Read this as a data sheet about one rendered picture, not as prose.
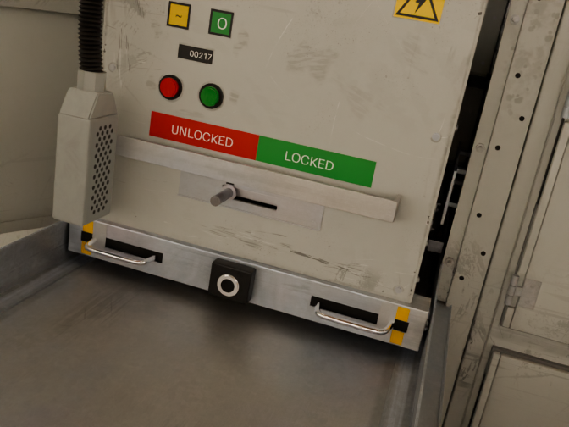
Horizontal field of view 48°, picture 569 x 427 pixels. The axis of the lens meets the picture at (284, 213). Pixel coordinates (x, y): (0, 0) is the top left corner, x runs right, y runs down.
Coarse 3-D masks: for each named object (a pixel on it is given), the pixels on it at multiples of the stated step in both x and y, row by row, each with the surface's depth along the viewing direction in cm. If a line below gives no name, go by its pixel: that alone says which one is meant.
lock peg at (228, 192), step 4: (232, 184) 88; (224, 188) 88; (228, 188) 88; (232, 188) 88; (220, 192) 85; (224, 192) 86; (228, 192) 87; (232, 192) 88; (216, 196) 84; (220, 196) 84; (224, 196) 85; (228, 196) 86; (232, 196) 88; (212, 200) 84; (216, 200) 84; (220, 200) 84; (224, 200) 86; (228, 200) 89; (212, 204) 84; (216, 204) 84
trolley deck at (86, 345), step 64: (0, 320) 79; (64, 320) 82; (128, 320) 85; (192, 320) 88; (256, 320) 91; (448, 320) 101; (0, 384) 68; (64, 384) 70; (128, 384) 72; (192, 384) 74; (256, 384) 76; (320, 384) 78; (384, 384) 80
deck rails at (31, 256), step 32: (64, 224) 96; (0, 256) 83; (32, 256) 90; (64, 256) 98; (0, 288) 85; (32, 288) 88; (416, 352) 89; (416, 384) 81; (384, 416) 73; (416, 416) 63
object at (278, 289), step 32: (128, 256) 95; (160, 256) 93; (192, 256) 92; (224, 256) 90; (256, 288) 90; (288, 288) 89; (320, 288) 87; (352, 288) 87; (320, 320) 89; (352, 320) 87; (416, 320) 85
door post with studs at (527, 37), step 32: (512, 0) 92; (544, 0) 91; (512, 32) 93; (544, 32) 92; (512, 64) 94; (544, 64) 93; (512, 96) 95; (480, 128) 98; (512, 128) 96; (480, 160) 99; (512, 160) 98; (480, 192) 100; (480, 224) 102; (448, 256) 105; (480, 256) 103; (448, 288) 106; (448, 352) 109; (448, 384) 110
